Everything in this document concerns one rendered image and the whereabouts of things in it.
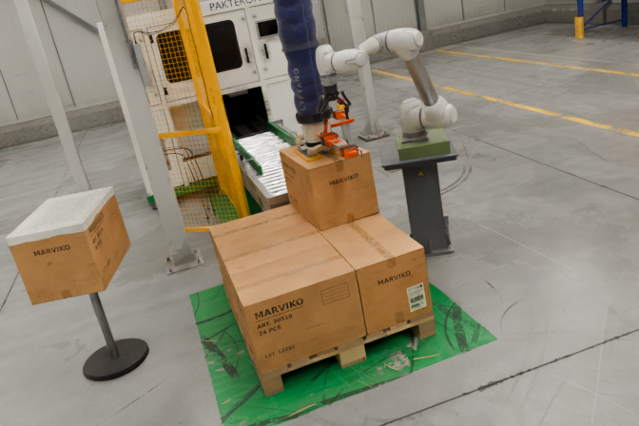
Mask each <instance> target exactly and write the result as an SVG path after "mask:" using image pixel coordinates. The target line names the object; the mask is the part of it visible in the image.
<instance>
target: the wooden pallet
mask: <svg viewBox="0 0 639 426"><path fill-rule="evenodd" d="M223 286H224V290H225V293H226V296H227V299H228V301H229V304H230V306H231V309H232V311H233V314H234V316H235V319H236V322H237V323H238V326H239V328H240V331H241V333H242V337H243V340H244V342H245V345H246V348H247V350H248V353H249V355H250V357H251V359H252V362H253V364H254V367H255V369H256V372H257V375H258V377H259V380H260V382H261V386H262V389H263V390H264V393H265V395H266V397H269V396H272V395H275V394H276V393H279V392H282V391H284V388H283V384H282V380H281V375H282V374H284V373H287V372H290V371H293V370H295V369H298V368H301V367H303V366H305V365H308V364H311V363H313V362H316V361H319V360H322V359H324V358H329V357H332V356H334V357H335V358H336V360H337V361H338V363H339V365H340V367H341V368H342V369H343V368H346V367H348V366H351V365H354V364H356V363H359V362H362V361H364V360H366V359H367V358H366V354H365V349H364V344H365V343H368V342H371V341H373V340H376V339H381V338H383V337H386V336H389V335H391V334H394V333H396V332H399V331H401V330H404V329H407V328H410V329H411V330H412V331H413V332H414V333H415V334H416V335H417V336H418V337H419V338H420V339H425V338H427V337H429V336H432V335H434V334H436V326H435V318H434V312H431V313H428V314H425V315H422V316H420V317H417V318H414V319H410V320H407V321H404V322H402V323H399V324H397V325H394V326H391V327H388V328H386V329H383V330H380V331H377V332H375V333H373V334H370V335H367V334H366V336H365V337H362V338H359V339H355V340H352V341H349V342H346V343H344V344H342V345H339V346H336V347H334V348H331V349H328V350H325V351H323V352H320V353H317V354H315V355H312V356H310V357H307V358H302V359H300V360H297V361H294V362H291V363H289V364H286V365H283V366H281V367H279V368H276V369H273V370H270V371H268V372H265V373H262V374H261V373H260V370H259V368H258V365H257V363H256V361H255V359H254V356H253V354H252V352H251V349H250V347H249V344H248V342H247V339H246V337H245V334H244V332H243V330H242V326H241V324H240V321H239V319H238V316H237V314H236V311H235V309H234V306H233V304H232V301H231V299H230V297H229V295H228V292H227V290H226V288H225V285H224V284H223Z"/></svg>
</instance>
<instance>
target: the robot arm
mask: <svg viewBox="0 0 639 426"><path fill-rule="evenodd" d="M422 45H423V35H422V33H421V32H420V31H419V30H417V29H410V28H405V29H393V30H388V31H385V32H383V33H379V34H376V35H374V36H372V37H370V38H369V39H367V40H366V41H365V42H363V43H362V44H360V45H359V46H357V48H351V49H345V50H342V51H338V52H334V51H333V49H332V47H331V46H330V45H322V46H319V47H317V48H316V63H317V68H318V71H319V77H320V80H321V84H322V85H323V89H324V95H320V96H319V104H318V108H317V113H319V114H320V118H321V119H322V120H323V124H324V125H326V121H325V115H324V112H323V111H324V110H325V108H326V106H327V104H328V103H329V101H330V102H332V101H336V100H339V101H340V102H341V103H342V104H344V105H345V107H344V110H345V116H346V119H347V120H349V115H348V112H349V106H350V105H351V103H350V101H349V100H348V98H347V97H346V96H345V94H344V91H343V90H341V91H338V87H337V81H338V79H337V74H336V71H354V70H358V69H360V68H362V67H363V66H364V65H365V62H366V56H367V54H376V53H390V52H394V53H395V54H396V55H397V56H398V57H399V58H400V59H402V60H403V61H404V63H405V65H406V67H407V69H408V70H409V72H410V75H411V77H412V79H413V81H414V83H415V85H416V89H417V91H418V93H419V95H420V98H421V100H422V102H423V103H421V101H420V100H418V99H417V98H410V99H407V100H404V101H403V102H402V104H401V106H400V111H399V117H400V123H401V128H402V133H403V135H401V136H402V141H401V143H402V144H406V143H411V142H418V141H427V140H429V138H428V137H427V134H428V131H426V130H425V128H444V127H448V126H451V125H452V124H453V123H455V121H456V118H457V111H456V109H455V107H454V106H452V105H451V104H448V103H447V102H446V101H445V100H444V99H443V98H442V97H441V96H438V95H437V94H436V90H435V88H434V86H433V84H432V81H431V79H430V77H429V74H428V72H427V70H426V68H425V66H424V64H423V62H422V59H421V57H420V55H419V51H420V48H421V47H422ZM339 94H341V95H342V97H343V98H344V100H345V101H346V102H347V104H346V103H345V102H343V101H342V100H341V99H340V98H339V97H338V96H339ZM324 97H325V98H326V99H325V102H324V104H323V106H322V107H321V104H322V99H323V98H324ZM320 108H321V109H320Z"/></svg>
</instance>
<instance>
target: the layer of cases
mask: <svg viewBox="0 0 639 426"><path fill-rule="evenodd" d="M209 232H210V236H211V239H212V242H213V246H214V249H215V253H216V257H217V261H218V264H219V267H220V271H221V274H222V278H223V283H224V285H225V288H226V290H227V292H228V295H229V297H230V299H231V301H232V304H233V306H234V309H235V311H236V314H237V316H238V319H239V321H240V324H241V326H242V330H243V332H244V334H245V337H246V339H247V342H248V344H249V347H250V349H251V352H252V354H253V356H254V359H255V361H256V363H257V365H258V368H259V370H260V373H261V374H262V373H265V372H268V371H270V370H273V369H276V368H279V367H281V366H283V365H286V364H289V363H291V362H294V361H297V360H300V359H302V358H307V357H310V356H312V355H315V354H317V353H320V352H323V351H325V350H328V349H331V348H334V347H336V346H339V345H342V344H344V343H346V342H349V341H352V340H355V339H359V338H362V337H365V336H366V334H367V335H370V334H373V333H375V332H377V331H380V330H383V329H386V328H388V327H391V326H394V325H397V324H399V323H402V322H404V321H407V320H411V319H414V318H417V317H420V316H422V315H425V314H428V313H431V312H433V308H432V302H431V295H430V287H429V281H428V274H427V267H426V260H425V253H424V247H423V246H422V245H420V244H419V243H418V242H416V241H415V240H413V239H412V238H411V237H409V236H408V235H407V234H405V233H404V232H402V231H401V230H400V229H398V228H397V227H396V226H394V225H393V224H392V223H390V222H389V221H387V220H386V219H385V218H383V217H382V216H381V215H379V214H378V213H376V214H373V215H370V216H367V217H364V218H361V219H358V220H355V221H352V222H349V223H345V224H342V225H339V226H336V227H333V228H330V229H327V230H324V231H320V230H318V229H317V228H316V227H315V226H314V225H313V224H312V223H310V222H309V221H308V220H307V219H306V218H305V217H304V216H302V215H301V213H300V212H299V211H298V210H297V209H296V208H294V207H293V206H292V205H291V204H287V205H284V206H281V207H277V208H274V209H270V210H267V211H263V212H261V213H258V214H254V215H251V216H247V217H244V218H241V219H237V220H235V221H231V222H228V223H222V224H219V225H215V226H212V227H209Z"/></svg>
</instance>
